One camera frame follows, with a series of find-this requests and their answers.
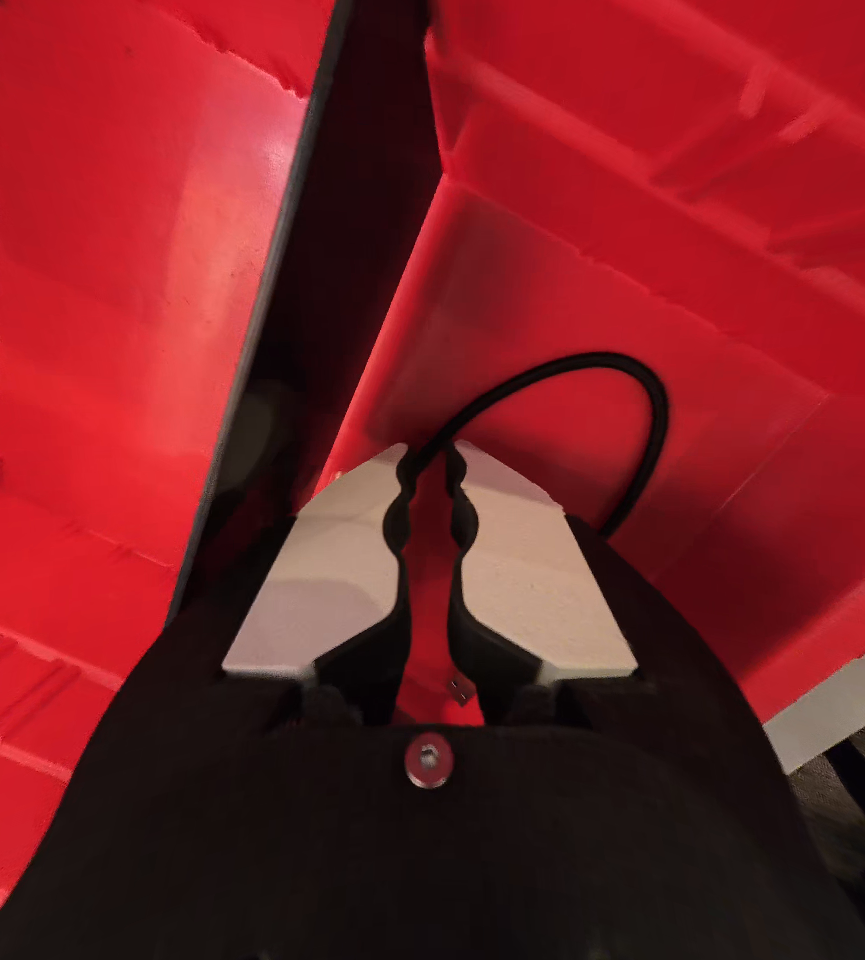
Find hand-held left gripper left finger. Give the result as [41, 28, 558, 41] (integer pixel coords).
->
[222, 442, 415, 725]

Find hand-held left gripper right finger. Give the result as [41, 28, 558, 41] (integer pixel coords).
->
[443, 440, 638, 727]

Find smooth black cable orange plugs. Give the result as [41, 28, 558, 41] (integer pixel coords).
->
[406, 352, 671, 710]

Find red plastic bin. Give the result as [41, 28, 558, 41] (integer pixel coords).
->
[0, 0, 865, 909]

